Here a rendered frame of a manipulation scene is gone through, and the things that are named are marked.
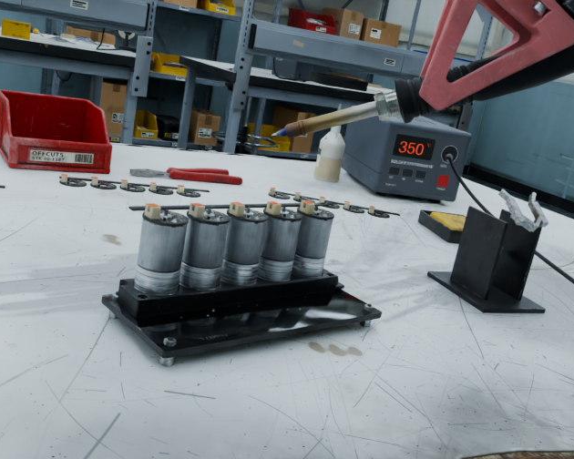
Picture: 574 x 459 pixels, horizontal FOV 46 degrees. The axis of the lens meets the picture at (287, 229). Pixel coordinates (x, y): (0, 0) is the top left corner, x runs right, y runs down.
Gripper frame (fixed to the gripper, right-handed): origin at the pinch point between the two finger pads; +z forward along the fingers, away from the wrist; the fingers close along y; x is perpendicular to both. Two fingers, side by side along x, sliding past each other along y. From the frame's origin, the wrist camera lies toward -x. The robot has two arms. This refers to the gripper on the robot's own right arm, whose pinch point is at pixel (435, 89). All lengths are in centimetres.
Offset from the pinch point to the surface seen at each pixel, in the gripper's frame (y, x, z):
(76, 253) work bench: -4.7, -10.7, 23.6
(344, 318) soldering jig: -0.2, 5.0, 13.5
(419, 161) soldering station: -46.0, 10.2, 6.0
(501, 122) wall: -601, 142, -39
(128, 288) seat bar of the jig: 4.3, -6.1, 18.6
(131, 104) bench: -233, -61, 73
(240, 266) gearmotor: 0.5, -1.9, 14.9
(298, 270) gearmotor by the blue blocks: -3.4, 1.4, 14.0
